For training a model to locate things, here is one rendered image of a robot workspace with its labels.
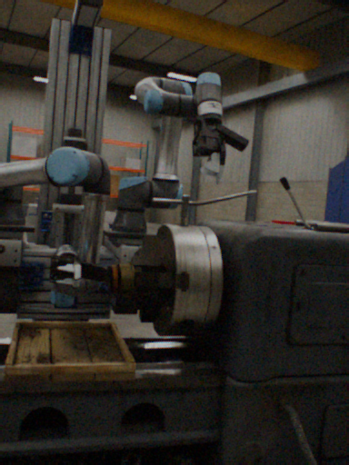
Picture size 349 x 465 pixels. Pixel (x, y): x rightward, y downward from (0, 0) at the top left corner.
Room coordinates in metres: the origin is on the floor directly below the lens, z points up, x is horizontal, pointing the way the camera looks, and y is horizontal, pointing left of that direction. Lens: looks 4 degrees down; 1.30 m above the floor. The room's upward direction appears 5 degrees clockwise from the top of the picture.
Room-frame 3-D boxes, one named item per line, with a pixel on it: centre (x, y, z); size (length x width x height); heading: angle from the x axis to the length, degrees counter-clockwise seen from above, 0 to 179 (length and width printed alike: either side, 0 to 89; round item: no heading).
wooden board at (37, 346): (1.15, 0.25, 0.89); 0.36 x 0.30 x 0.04; 16
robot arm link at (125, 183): (1.84, 0.17, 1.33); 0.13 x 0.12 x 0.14; 105
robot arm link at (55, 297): (1.42, 0.33, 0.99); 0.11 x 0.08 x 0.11; 156
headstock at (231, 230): (1.36, -0.41, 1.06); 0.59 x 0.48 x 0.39; 106
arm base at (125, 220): (1.84, 0.18, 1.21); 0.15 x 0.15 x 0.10
